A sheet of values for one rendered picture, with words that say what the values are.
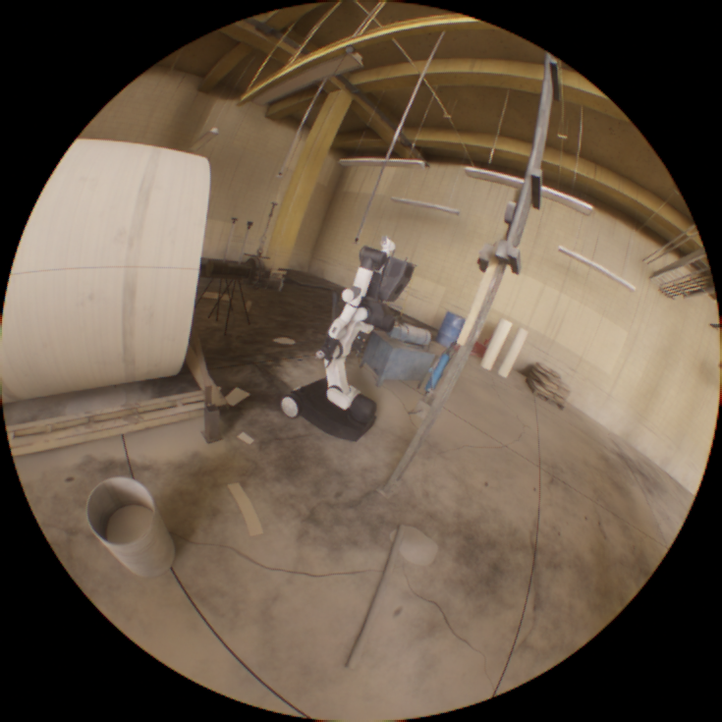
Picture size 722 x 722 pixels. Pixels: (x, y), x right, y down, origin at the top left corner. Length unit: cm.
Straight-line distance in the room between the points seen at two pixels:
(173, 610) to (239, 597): 31
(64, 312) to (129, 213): 52
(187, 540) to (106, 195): 159
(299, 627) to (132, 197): 198
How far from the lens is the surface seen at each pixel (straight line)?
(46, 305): 139
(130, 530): 125
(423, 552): 162
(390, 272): 164
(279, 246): 686
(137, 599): 137
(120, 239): 132
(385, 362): 289
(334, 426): 190
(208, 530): 141
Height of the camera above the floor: 126
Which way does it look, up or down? 21 degrees down
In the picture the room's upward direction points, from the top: 20 degrees clockwise
